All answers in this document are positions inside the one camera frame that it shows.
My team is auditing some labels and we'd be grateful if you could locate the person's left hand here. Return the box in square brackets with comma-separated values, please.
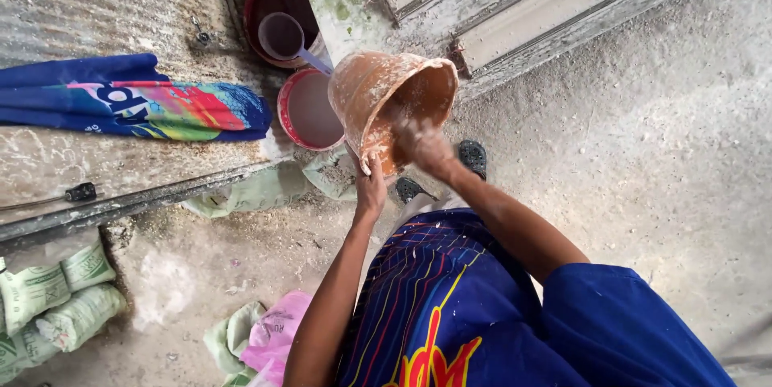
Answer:
[354, 152, 388, 219]

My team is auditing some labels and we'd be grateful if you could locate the person's right hand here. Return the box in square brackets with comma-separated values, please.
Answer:
[395, 117, 460, 178]

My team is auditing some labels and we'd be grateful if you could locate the orange plastic bucket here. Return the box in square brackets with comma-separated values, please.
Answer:
[327, 50, 460, 177]

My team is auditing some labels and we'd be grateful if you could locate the black left sandal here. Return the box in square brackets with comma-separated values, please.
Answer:
[395, 176, 436, 205]

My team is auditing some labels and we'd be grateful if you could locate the black sandal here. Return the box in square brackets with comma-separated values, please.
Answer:
[395, 176, 436, 205]
[457, 139, 488, 182]

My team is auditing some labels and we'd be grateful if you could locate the red bucket with grey liquid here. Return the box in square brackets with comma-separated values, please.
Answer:
[277, 68, 346, 152]

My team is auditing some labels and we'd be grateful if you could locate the green empty sack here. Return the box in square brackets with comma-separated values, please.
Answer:
[181, 147, 363, 220]

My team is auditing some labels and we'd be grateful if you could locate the black right sandal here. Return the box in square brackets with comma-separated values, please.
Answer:
[457, 139, 488, 182]

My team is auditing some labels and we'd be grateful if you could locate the purple plastic scoop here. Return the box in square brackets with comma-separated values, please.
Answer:
[257, 11, 334, 77]

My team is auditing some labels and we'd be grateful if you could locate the dark red large basin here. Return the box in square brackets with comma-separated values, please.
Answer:
[243, 0, 329, 70]

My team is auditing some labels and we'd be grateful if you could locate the pink plastic bag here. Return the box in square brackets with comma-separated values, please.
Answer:
[239, 289, 314, 387]

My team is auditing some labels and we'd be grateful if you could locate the blue patterned jersey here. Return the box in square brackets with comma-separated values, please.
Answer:
[335, 207, 738, 387]

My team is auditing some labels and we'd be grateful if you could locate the white plaster cornice mould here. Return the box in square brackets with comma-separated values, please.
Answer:
[297, 0, 751, 102]

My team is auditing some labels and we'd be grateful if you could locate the pale green crumpled sack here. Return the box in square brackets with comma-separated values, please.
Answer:
[203, 300, 267, 387]

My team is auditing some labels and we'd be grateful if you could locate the blue colourful cloth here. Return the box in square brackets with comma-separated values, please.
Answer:
[0, 53, 274, 142]

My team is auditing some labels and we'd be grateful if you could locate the corrugated metal sheet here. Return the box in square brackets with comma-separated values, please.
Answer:
[0, 0, 302, 253]

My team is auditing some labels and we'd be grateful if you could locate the pile of green white sacks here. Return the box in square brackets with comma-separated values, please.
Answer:
[0, 236, 129, 385]

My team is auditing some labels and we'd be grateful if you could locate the black plug with cable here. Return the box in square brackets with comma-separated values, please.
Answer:
[0, 181, 99, 213]

